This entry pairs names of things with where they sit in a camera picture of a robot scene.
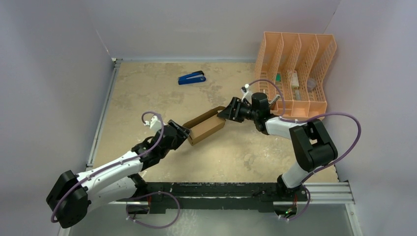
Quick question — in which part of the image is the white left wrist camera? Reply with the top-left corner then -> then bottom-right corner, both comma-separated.
144,116 -> 165,132

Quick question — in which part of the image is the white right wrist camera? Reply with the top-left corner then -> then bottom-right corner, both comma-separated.
240,84 -> 252,99

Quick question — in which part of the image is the blue black stapler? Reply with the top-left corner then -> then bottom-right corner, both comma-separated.
178,70 -> 207,85

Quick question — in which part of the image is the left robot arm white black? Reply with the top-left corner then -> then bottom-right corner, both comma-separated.
46,120 -> 191,228

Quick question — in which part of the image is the brown cardboard box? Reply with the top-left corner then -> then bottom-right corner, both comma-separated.
182,106 -> 226,146

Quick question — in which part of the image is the black white patterned clip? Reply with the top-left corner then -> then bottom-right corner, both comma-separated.
269,94 -> 281,107

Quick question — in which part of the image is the white bottle in organizer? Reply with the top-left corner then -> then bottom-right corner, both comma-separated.
290,70 -> 299,89

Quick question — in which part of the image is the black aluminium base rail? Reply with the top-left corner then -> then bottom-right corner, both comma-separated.
87,179 -> 354,218

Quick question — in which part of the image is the grey round item in organizer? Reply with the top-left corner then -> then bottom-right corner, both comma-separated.
306,78 -> 317,92

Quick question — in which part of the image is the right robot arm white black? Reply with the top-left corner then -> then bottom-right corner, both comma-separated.
217,92 -> 338,200

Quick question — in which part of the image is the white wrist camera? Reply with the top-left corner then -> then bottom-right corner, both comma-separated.
240,84 -> 252,99
144,116 -> 165,132

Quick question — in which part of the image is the green item in organizer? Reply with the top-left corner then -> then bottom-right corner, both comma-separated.
275,73 -> 281,82

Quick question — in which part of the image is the orange plastic file organizer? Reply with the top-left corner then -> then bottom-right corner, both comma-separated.
251,32 -> 337,120

